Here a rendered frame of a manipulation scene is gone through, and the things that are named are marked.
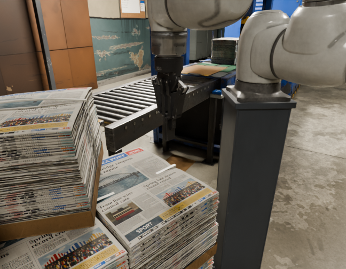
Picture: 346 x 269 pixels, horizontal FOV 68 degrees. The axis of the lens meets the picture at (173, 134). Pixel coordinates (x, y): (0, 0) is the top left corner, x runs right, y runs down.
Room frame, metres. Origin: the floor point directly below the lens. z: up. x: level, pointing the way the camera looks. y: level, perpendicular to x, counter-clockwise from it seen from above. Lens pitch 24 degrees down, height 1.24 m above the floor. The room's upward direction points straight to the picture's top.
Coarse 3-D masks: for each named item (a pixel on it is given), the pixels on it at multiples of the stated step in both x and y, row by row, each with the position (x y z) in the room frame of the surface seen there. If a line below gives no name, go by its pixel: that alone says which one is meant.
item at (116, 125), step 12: (204, 84) 1.95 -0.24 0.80; (216, 84) 2.13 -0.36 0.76; (192, 96) 1.76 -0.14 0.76; (204, 96) 1.93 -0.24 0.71; (156, 108) 1.38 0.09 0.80; (120, 120) 1.18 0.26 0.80; (132, 120) 1.20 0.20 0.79; (144, 120) 1.28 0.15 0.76; (156, 120) 1.38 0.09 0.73; (108, 132) 1.08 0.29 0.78; (120, 132) 1.12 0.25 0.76; (132, 132) 1.19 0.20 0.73; (144, 132) 1.27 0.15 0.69; (108, 144) 1.09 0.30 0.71; (120, 144) 1.11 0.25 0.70
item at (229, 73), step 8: (192, 64) 3.00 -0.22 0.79; (200, 64) 2.96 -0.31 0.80; (208, 64) 2.98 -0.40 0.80; (216, 64) 2.96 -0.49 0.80; (184, 72) 2.47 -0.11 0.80; (224, 72) 2.47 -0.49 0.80; (232, 72) 2.49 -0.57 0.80; (224, 80) 2.21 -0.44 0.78; (232, 80) 2.35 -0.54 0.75; (224, 88) 2.20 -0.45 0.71
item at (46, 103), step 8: (0, 104) 0.60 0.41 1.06; (8, 104) 0.59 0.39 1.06; (16, 104) 0.59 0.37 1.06; (24, 104) 0.59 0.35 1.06; (32, 104) 0.59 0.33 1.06; (40, 104) 0.59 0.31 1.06; (48, 104) 0.58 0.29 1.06; (56, 104) 0.58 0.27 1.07; (64, 104) 0.58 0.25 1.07; (72, 104) 0.57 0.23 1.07; (88, 120) 0.61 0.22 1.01; (88, 128) 0.60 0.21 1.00; (96, 160) 0.62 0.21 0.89; (96, 168) 0.60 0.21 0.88
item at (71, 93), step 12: (0, 96) 0.74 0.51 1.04; (12, 96) 0.70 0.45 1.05; (24, 96) 0.68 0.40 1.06; (36, 96) 0.67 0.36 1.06; (48, 96) 0.66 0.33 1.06; (60, 96) 0.66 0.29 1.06; (72, 96) 0.65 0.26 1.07; (84, 96) 0.64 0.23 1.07; (96, 108) 0.78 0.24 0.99; (96, 120) 0.75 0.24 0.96; (96, 132) 0.68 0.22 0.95; (96, 144) 0.64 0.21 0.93
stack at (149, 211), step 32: (128, 160) 0.74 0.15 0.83; (160, 160) 0.74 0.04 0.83; (128, 192) 0.56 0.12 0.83; (160, 192) 0.56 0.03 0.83; (192, 192) 0.56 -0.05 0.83; (96, 224) 0.45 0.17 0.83; (128, 224) 0.44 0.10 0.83; (160, 224) 0.44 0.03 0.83; (192, 224) 0.50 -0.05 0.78; (0, 256) 0.36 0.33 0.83; (32, 256) 0.36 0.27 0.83; (64, 256) 0.36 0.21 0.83; (96, 256) 0.36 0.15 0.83; (128, 256) 0.38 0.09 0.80; (160, 256) 0.43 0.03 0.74; (192, 256) 0.50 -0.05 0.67
